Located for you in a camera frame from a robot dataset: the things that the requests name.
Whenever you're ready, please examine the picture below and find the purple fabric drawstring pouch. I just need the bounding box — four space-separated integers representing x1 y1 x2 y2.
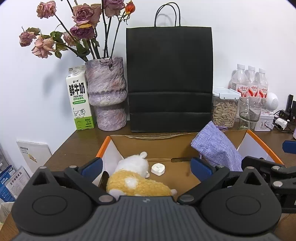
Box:
191 121 243 172

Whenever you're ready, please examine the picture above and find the yellow white plush toy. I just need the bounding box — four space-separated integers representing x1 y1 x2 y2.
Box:
106 152 177 199

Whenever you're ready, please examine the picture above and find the small white round cap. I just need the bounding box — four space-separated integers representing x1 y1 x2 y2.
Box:
151 163 166 176

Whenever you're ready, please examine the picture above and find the white power adapter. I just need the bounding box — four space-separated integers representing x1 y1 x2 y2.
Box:
274 118 287 130

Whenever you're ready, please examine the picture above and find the black device stand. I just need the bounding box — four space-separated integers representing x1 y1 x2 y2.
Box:
285 94 296 118

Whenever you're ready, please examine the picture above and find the white floral tin box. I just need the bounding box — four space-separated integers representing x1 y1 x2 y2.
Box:
254 109 274 132

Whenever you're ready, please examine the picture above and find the red orange cardboard box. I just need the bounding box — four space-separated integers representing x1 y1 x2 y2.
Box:
96 130 282 194

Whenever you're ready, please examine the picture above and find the white round speaker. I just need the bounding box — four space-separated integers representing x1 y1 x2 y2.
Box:
264 92 278 111

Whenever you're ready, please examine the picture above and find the clear glass cup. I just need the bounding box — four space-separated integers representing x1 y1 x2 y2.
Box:
238 96 262 130

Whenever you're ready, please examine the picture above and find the green white milk carton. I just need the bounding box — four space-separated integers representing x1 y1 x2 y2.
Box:
66 65 95 131

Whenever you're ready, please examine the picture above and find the water bottle right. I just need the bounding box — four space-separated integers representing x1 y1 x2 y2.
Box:
255 68 268 104

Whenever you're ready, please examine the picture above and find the water bottle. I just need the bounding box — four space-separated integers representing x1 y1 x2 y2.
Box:
255 68 268 104
245 66 259 97
230 64 248 97

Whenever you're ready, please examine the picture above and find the water bottle middle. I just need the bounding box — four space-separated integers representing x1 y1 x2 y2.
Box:
245 66 259 97

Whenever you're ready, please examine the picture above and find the clear seed storage container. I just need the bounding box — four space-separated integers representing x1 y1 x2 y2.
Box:
212 87 241 128

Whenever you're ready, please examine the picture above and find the water bottle left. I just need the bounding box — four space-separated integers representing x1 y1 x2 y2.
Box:
230 64 248 97

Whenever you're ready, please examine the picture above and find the purple textured vase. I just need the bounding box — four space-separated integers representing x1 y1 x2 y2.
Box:
85 57 127 132

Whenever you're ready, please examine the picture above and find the black paper shopping bag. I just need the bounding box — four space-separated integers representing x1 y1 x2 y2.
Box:
126 2 213 133

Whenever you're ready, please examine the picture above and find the dried pink roses bouquet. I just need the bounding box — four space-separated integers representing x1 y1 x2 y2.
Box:
19 1 136 62

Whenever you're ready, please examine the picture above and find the white wall panel box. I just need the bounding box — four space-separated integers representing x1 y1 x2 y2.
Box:
16 141 52 173

